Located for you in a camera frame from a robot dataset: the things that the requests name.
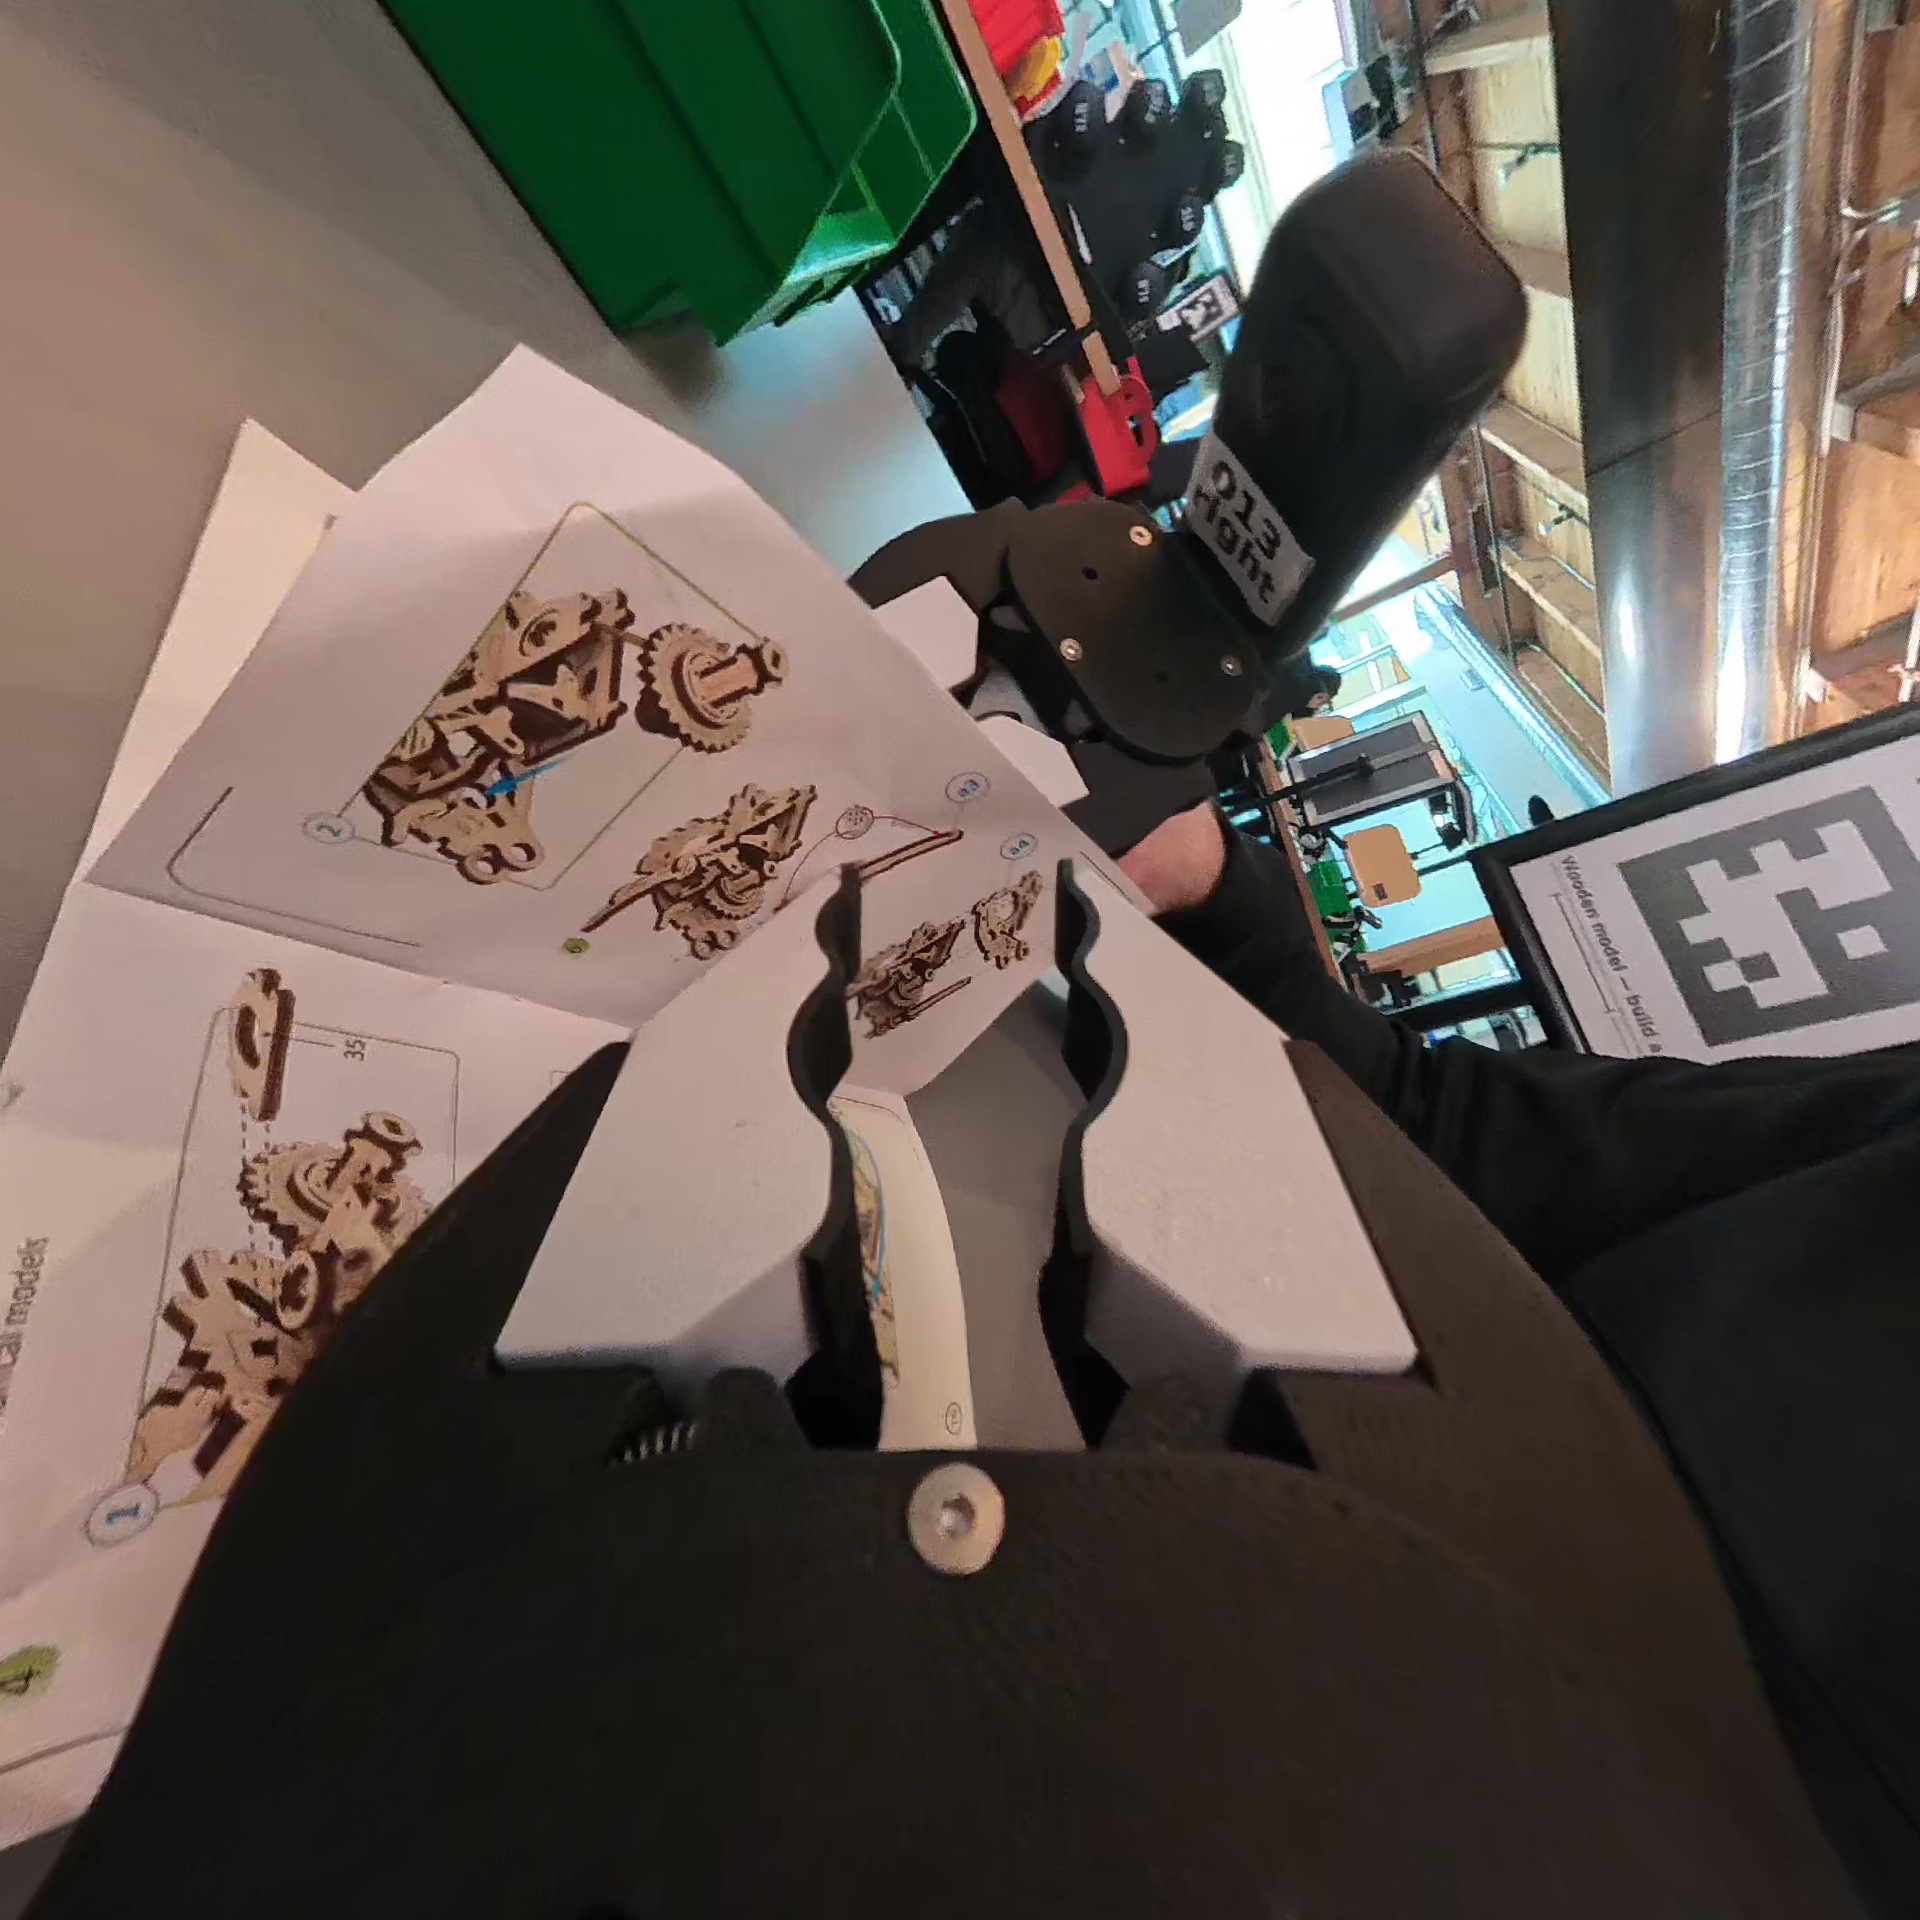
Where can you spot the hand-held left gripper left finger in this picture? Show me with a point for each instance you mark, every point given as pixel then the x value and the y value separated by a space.
pixel 676 1200

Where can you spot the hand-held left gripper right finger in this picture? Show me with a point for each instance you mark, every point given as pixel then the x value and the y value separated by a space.
pixel 1245 1200

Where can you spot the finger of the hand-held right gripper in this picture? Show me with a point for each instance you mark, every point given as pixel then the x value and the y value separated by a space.
pixel 1027 750
pixel 937 639

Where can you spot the white instruction booklet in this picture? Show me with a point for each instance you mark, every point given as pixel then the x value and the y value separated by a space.
pixel 449 495

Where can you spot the person's right forearm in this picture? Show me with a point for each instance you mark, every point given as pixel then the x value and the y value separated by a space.
pixel 1501 1111

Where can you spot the person's right hand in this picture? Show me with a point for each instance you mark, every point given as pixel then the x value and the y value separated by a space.
pixel 1178 867

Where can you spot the red plastic object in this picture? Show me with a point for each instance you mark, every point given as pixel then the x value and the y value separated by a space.
pixel 1118 437

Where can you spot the black framed machine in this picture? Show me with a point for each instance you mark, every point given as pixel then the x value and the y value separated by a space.
pixel 1374 772

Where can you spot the green plastic bin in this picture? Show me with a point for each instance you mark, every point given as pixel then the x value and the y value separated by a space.
pixel 645 136
pixel 923 120

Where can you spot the black framed marker sign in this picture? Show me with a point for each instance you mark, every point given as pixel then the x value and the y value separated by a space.
pixel 1771 915

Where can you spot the person's dark trousers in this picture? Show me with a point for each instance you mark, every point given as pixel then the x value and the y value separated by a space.
pixel 1830 1576

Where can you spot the silver ventilation duct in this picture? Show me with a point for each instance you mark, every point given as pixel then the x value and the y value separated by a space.
pixel 1696 375

